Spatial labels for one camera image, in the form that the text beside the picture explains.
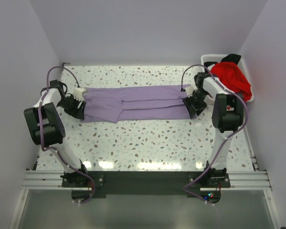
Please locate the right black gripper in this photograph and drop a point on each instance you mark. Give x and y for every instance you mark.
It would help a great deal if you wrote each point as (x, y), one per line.
(199, 108)

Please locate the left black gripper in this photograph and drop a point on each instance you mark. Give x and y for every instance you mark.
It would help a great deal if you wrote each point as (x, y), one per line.
(78, 113)

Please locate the purple t shirt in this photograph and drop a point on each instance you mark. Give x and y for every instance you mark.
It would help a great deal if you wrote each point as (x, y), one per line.
(162, 102)

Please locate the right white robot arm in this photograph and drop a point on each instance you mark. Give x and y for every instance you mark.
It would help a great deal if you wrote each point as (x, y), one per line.
(227, 119)

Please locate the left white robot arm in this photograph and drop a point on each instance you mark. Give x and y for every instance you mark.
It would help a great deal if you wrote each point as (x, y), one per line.
(47, 130)

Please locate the red t shirt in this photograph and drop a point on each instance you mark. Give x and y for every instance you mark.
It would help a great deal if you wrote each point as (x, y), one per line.
(232, 77)

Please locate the white plastic basket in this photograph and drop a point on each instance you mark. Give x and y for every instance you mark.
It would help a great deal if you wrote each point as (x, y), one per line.
(244, 70)

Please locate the black t shirt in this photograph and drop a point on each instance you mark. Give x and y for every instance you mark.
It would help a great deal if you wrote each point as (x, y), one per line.
(210, 60)

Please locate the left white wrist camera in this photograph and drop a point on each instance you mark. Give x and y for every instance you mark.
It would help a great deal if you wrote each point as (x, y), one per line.
(79, 92)

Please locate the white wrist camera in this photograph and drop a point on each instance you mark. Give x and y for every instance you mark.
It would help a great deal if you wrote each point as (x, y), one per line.
(188, 90)
(79, 92)

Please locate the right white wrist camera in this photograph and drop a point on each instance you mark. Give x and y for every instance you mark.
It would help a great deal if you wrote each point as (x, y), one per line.
(188, 90)

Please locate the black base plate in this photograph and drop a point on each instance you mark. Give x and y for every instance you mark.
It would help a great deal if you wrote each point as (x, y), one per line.
(99, 184)

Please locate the aluminium frame rail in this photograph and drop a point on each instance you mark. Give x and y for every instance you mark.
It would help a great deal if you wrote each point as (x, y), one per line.
(51, 180)

